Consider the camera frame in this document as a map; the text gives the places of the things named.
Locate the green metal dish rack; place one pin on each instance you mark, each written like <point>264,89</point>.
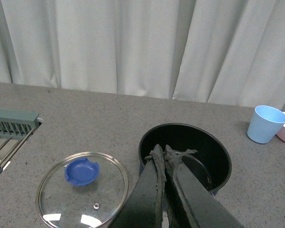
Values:
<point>16,127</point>

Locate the dark blue saucepan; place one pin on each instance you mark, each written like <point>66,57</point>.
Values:
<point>211,164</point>

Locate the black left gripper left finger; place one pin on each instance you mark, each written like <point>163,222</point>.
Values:
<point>143,208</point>

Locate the glass lid with blue knob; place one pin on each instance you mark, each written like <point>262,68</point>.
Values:
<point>84,190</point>

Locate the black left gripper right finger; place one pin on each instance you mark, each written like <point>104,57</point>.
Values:
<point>189,204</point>

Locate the white curtain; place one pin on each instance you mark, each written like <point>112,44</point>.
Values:
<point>229,52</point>

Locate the light blue cup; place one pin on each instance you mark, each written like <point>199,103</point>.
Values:
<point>265,123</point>

